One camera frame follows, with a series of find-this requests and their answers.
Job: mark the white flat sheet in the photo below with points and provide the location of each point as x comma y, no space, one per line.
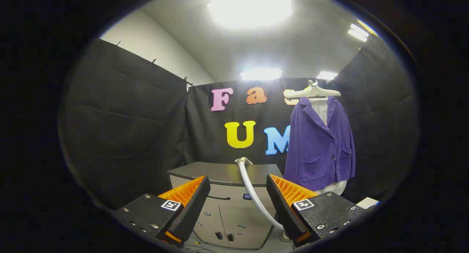
367,202

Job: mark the white clothes hanger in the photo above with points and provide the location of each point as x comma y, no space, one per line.
311,91

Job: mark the grey cabinet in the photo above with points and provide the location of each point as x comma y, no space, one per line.
205,170

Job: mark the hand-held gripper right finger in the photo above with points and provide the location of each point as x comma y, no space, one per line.
282,209

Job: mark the black backdrop cloth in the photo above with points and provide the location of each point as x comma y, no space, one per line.
128,117

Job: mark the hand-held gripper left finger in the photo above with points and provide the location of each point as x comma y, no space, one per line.
190,209

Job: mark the double strip ceiling light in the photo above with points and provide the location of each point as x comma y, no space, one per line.
358,32

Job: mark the white garment steamer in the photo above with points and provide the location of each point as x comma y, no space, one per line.
253,194

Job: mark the rectangular ceiling light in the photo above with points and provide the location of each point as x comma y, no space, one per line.
261,74

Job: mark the purple jacket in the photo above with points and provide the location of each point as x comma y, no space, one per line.
315,146

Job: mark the small blue object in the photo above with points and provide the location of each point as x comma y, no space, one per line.
247,197

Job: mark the large round ceiling light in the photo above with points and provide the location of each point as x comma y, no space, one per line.
249,7

